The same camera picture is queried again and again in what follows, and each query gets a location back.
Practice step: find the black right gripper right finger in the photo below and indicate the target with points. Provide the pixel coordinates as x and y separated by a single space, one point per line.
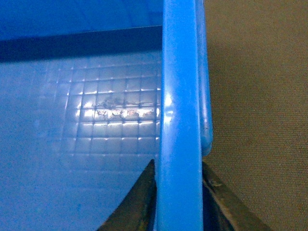
223 210

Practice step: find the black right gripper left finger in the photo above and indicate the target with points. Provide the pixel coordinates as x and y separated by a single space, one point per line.
136 212

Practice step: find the blue plastic crate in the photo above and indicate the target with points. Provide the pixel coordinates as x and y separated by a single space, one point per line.
90 92

